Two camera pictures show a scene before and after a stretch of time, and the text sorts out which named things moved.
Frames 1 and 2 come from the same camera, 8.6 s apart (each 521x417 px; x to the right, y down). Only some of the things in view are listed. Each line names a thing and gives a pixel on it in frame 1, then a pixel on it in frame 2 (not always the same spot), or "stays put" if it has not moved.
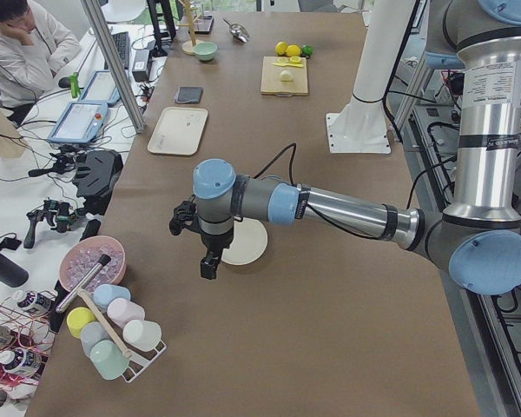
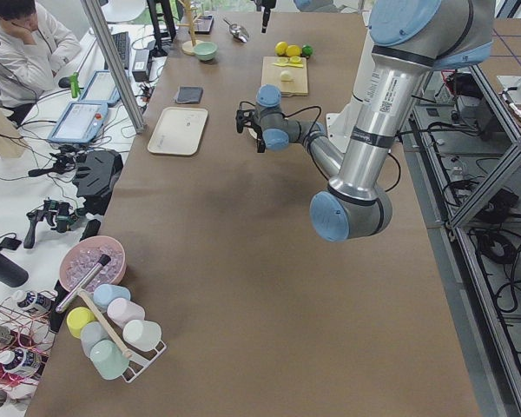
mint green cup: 108,360 stays put
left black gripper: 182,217 → 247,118
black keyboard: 122,43 stays put
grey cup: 91,334 stays put
